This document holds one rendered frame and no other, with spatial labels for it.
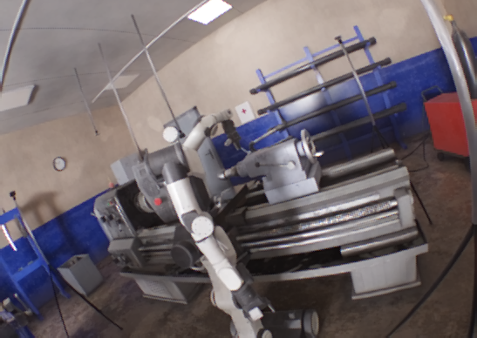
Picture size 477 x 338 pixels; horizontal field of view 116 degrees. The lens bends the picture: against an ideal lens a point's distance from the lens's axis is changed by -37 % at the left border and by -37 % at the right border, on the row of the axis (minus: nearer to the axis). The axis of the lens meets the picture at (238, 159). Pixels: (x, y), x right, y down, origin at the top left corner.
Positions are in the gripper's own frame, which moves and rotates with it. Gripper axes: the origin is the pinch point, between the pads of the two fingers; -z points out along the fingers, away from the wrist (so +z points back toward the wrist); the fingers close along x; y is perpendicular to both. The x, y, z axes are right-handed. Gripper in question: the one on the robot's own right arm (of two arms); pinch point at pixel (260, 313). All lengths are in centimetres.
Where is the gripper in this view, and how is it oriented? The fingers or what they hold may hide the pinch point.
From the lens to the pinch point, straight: 111.2
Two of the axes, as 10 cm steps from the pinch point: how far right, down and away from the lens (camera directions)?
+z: -5.3, -8.5, -0.3
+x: 8.4, -5.3, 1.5
